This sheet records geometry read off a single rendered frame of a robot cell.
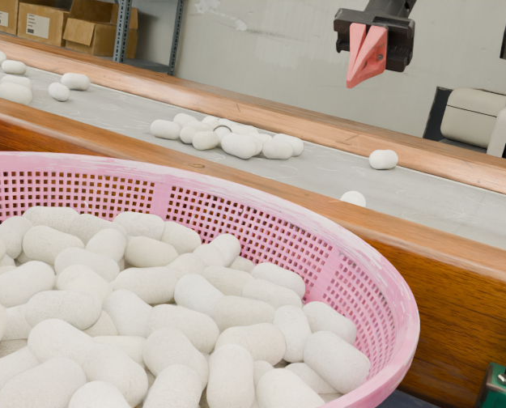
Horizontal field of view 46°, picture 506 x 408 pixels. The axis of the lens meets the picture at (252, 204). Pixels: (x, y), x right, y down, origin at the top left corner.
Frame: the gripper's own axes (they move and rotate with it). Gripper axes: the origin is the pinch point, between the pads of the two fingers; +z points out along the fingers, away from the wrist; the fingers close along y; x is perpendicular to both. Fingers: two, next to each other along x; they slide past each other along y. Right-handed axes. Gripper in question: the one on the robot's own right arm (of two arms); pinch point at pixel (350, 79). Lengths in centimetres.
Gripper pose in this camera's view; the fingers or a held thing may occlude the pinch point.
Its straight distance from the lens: 76.8
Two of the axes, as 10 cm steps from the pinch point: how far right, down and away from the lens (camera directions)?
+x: 1.5, 5.9, 7.9
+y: 8.9, 2.7, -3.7
